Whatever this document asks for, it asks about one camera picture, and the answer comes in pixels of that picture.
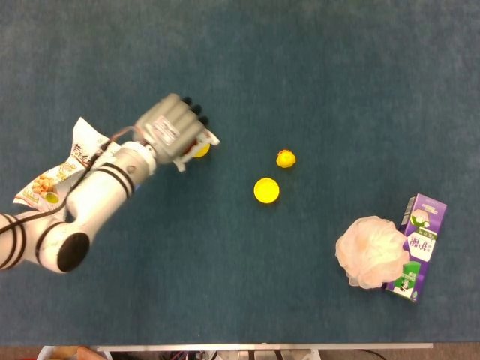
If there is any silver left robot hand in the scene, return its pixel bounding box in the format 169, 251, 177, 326
133, 92, 210, 166

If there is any smooth yellow ball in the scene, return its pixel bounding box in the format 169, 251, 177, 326
190, 142, 211, 159

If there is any small white pastry packet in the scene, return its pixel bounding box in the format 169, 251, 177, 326
172, 127, 221, 173

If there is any large white snack bag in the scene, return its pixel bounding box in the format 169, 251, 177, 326
13, 116, 125, 215

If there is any white mesh bath sponge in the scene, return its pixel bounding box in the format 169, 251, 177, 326
334, 215, 410, 290

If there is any purple milk carton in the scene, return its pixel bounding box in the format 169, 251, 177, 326
384, 193, 448, 304

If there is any blue felt table cover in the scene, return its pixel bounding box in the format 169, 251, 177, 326
0, 0, 480, 347

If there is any yellow scalloped plastic cap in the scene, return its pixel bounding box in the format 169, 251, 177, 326
253, 177, 281, 205

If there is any small yellow rubber duck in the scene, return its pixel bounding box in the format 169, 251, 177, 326
275, 148, 297, 169

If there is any brown object in bin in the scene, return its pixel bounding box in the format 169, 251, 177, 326
76, 346, 110, 360

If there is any white plastic bin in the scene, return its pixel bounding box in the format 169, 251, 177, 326
36, 345, 99, 360

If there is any bundle of coloured wires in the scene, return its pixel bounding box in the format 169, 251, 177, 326
157, 350, 212, 360

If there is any aluminium table edge rail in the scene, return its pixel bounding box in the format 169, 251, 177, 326
96, 343, 434, 353

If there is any white metal frame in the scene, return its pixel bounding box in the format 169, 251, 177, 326
215, 350, 320, 360

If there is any black cable on floor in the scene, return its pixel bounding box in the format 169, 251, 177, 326
352, 349, 387, 360

